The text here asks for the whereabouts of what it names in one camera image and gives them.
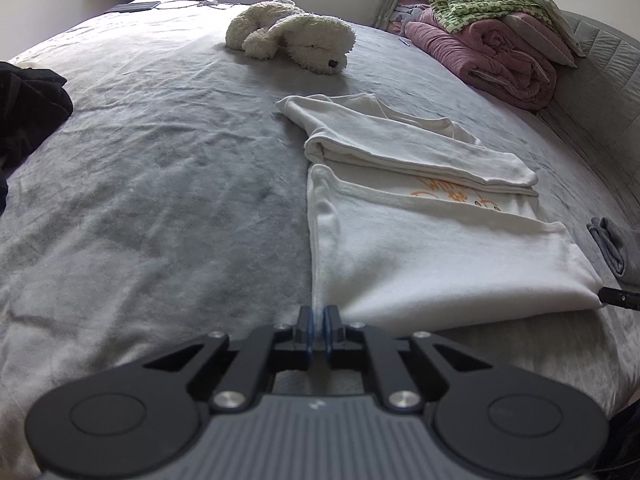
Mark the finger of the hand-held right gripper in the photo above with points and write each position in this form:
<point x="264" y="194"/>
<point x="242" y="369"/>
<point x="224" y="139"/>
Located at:
<point x="620" y="298"/>

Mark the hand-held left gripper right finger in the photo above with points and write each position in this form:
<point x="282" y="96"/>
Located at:
<point x="327" y="335"/>

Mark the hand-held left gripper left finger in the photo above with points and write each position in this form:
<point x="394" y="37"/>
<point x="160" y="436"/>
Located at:
<point x="312" y="335"/>

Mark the white t-shirt with orange print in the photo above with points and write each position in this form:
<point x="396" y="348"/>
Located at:
<point x="425" y="260"/>

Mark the pile of mixed clothes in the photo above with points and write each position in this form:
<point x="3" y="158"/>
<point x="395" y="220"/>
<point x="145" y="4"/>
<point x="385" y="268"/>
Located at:
<point x="410" y="15"/>

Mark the black clothes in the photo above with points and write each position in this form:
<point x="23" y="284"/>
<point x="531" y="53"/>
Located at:
<point x="30" y="105"/>

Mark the grey garment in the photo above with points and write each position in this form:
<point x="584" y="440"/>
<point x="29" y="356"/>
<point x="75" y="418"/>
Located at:
<point x="617" y="247"/>

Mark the grey quilted headboard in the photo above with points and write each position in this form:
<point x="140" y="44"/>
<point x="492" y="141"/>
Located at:
<point x="610" y="85"/>

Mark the bed with grey sheet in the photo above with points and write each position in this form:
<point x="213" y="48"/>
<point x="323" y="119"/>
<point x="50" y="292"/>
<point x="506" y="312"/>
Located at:
<point x="150" y="185"/>

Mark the pink and grey pillow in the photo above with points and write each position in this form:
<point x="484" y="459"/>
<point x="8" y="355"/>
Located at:
<point x="545" y="40"/>

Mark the folded pink quilt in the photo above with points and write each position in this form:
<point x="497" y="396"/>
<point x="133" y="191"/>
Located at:
<point x="480" y="55"/>

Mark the pale grey pillow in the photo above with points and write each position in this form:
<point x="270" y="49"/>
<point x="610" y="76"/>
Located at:
<point x="555" y="10"/>

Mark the white plush dog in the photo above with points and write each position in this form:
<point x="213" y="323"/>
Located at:
<point x="305" y="35"/>

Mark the green patterned blanket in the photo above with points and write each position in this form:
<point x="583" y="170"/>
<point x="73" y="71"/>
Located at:
<point x="465" y="0"/>

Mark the dark tablet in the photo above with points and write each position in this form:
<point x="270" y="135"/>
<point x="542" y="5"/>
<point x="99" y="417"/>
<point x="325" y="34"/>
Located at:
<point x="132" y="6"/>

